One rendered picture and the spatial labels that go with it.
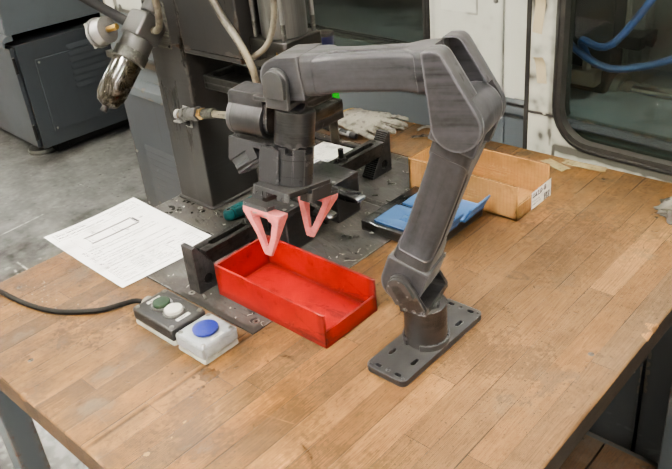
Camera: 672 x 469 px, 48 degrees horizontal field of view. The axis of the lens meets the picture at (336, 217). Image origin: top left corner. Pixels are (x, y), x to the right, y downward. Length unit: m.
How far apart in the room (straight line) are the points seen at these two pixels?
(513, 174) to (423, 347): 0.56
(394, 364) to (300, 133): 0.35
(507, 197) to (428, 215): 0.46
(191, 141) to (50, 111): 2.96
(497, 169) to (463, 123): 0.68
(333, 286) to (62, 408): 0.45
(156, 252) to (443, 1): 0.91
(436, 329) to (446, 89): 0.37
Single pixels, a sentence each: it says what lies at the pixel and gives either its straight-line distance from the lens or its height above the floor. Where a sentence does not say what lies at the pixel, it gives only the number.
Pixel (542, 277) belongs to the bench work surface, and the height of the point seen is 0.90.
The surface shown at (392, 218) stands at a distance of 1.41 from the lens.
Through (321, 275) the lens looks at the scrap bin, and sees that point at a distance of 1.25.
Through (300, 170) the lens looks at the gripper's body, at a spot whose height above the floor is 1.17.
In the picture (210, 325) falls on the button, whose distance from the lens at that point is 1.16.
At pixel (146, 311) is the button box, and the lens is 1.24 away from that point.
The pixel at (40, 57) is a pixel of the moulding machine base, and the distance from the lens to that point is 4.41.
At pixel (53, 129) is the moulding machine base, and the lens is 4.50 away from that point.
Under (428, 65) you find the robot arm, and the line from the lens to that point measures 0.88.
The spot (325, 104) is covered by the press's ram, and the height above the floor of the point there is 1.14.
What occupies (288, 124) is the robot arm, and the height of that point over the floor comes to 1.24.
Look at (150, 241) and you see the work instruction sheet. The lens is 1.50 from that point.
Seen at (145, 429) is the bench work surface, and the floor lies 0.90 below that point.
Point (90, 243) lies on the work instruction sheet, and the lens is 1.55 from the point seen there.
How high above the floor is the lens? 1.61
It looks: 29 degrees down
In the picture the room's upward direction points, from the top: 6 degrees counter-clockwise
